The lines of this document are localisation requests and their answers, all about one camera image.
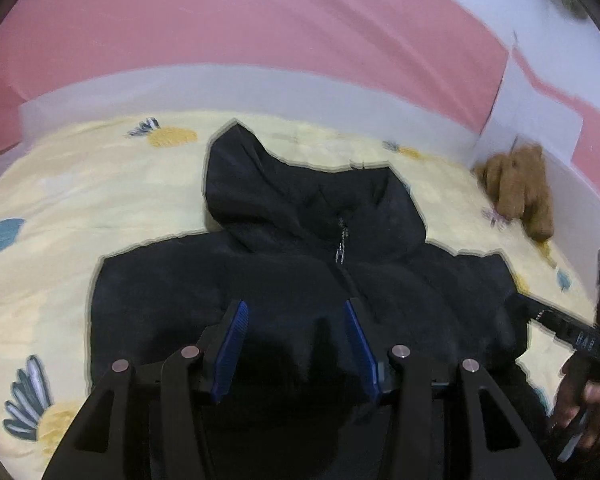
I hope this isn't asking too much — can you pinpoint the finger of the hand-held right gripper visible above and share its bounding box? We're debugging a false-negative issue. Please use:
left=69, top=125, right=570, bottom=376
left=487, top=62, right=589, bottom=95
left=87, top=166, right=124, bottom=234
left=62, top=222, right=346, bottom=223
left=517, top=294, right=600, bottom=361

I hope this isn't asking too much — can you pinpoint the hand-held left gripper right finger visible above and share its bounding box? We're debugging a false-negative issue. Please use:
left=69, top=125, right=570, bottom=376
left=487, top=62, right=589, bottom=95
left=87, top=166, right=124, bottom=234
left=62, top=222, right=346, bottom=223
left=342, top=299, right=557, bottom=480

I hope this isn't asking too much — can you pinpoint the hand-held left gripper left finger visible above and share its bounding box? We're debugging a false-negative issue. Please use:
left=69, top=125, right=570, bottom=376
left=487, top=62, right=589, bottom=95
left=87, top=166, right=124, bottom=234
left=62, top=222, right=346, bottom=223
left=42, top=299, right=251, bottom=480

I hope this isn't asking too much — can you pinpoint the black hooded jacket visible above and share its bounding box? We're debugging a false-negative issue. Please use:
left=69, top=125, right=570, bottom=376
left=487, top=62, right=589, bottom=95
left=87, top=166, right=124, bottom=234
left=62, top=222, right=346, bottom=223
left=87, top=118, right=551, bottom=480

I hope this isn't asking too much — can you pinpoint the person's right hand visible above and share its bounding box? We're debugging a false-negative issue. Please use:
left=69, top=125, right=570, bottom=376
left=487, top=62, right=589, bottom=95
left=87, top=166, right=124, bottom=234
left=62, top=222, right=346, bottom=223
left=549, top=350, right=600, bottom=452

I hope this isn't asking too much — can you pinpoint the brown teddy bear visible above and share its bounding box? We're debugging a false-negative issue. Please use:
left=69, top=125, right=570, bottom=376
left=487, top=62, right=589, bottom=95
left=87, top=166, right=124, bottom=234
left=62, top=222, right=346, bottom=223
left=472, top=144, right=555, bottom=242

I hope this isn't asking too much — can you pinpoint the yellow pineapple print bed sheet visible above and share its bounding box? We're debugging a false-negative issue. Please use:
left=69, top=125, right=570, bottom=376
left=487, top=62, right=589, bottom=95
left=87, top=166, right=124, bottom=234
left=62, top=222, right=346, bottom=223
left=0, top=110, right=600, bottom=471

